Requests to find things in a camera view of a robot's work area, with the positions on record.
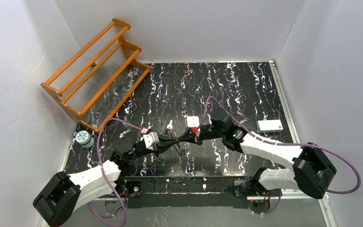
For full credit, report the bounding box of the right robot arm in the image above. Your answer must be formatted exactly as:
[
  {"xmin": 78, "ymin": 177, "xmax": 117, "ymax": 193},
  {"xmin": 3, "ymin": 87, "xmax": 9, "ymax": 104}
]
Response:
[{"xmin": 185, "ymin": 116, "xmax": 337, "ymax": 199}]

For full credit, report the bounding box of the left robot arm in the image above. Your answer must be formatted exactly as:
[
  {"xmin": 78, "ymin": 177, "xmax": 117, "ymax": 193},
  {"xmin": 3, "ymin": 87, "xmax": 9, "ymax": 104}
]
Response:
[{"xmin": 33, "ymin": 133, "xmax": 183, "ymax": 227}]

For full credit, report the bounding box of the aluminium frame rail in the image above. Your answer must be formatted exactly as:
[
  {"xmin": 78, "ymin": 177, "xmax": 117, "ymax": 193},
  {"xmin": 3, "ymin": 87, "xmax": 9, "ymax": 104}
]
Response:
[{"xmin": 39, "ymin": 177, "xmax": 337, "ymax": 227}]

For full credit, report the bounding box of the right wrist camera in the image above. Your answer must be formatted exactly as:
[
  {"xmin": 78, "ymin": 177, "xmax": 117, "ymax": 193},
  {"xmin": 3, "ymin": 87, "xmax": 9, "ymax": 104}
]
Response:
[{"xmin": 185, "ymin": 116, "xmax": 200, "ymax": 133}]

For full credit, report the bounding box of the orange wooden rack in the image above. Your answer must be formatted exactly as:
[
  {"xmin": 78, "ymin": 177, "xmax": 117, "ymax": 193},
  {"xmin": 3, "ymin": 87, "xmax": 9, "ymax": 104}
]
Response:
[{"xmin": 41, "ymin": 18, "xmax": 151, "ymax": 132}]

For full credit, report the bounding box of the small patterned round jar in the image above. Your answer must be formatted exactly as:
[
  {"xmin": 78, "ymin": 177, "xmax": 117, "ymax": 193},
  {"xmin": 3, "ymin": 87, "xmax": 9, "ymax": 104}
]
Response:
[{"xmin": 75, "ymin": 131, "xmax": 94, "ymax": 148}]

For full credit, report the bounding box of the white box red label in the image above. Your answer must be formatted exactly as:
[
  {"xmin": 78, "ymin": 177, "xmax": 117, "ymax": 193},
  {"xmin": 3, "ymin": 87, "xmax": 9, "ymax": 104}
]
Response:
[{"xmin": 257, "ymin": 119, "xmax": 284, "ymax": 133}]

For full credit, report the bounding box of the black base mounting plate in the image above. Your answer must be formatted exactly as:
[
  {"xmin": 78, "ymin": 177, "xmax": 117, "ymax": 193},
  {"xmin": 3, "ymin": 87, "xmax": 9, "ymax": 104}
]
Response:
[{"xmin": 115, "ymin": 176, "xmax": 277, "ymax": 214}]

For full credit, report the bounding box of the silver key with ring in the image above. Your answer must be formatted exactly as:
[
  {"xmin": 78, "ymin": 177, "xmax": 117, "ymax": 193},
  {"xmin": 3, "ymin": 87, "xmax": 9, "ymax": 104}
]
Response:
[{"xmin": 166, "ymin": 120, "xmax": 173, "ymax": 130}]

